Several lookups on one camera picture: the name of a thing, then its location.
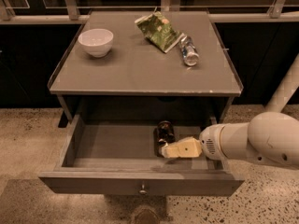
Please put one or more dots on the clear plastic water bottle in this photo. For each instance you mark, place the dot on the clear plastic water bottle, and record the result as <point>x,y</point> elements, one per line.
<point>188,50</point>

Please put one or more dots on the white ceramic bowl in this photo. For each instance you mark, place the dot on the white ceramic bowl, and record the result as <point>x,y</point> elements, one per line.
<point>96,42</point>

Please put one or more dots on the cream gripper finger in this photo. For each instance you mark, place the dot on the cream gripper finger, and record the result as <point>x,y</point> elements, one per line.
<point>170,151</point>

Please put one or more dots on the grey open top drawer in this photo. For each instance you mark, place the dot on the grey open top drawer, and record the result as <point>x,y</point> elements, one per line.
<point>115,158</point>

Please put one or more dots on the green chip bag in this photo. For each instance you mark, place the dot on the green chip bag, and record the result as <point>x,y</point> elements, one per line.
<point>159,31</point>

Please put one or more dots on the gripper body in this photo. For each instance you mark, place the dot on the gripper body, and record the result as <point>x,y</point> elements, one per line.
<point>209,143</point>

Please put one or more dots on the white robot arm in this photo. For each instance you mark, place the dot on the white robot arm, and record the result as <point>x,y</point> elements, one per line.
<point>270,138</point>

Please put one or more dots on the metal railing frame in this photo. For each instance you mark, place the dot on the metal railing frame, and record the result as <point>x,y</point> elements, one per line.
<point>77,11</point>

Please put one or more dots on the metal drawer knob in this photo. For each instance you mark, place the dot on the metal drawer knob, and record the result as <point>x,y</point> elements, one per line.
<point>143,190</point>

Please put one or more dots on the grey cabinet with counter top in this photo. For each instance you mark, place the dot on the grey cabinet with counter top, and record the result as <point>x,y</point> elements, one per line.
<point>135,67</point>

